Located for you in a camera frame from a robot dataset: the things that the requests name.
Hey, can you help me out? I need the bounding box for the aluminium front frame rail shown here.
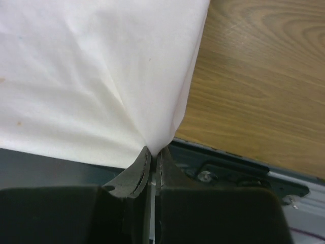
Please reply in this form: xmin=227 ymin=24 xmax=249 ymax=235
xmin=269 ymin=171 xmax=324 ymax=243

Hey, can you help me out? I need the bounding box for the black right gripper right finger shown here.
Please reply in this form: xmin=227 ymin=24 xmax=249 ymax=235
xmin=156 ymin=147 xmax=196 ymax=190

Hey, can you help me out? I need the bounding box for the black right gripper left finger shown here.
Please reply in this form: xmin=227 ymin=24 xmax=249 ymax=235
xmin=103 ymin=146 xmax=152 ymax=198

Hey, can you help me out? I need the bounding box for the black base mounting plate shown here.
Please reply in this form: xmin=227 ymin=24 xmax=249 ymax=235
xmin=1 ymin=140 xmax=309 ymax=199

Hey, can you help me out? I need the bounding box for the white t shirt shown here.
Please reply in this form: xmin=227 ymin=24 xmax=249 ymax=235
xmin=1 ymin=1 xmax=209 ymax=168

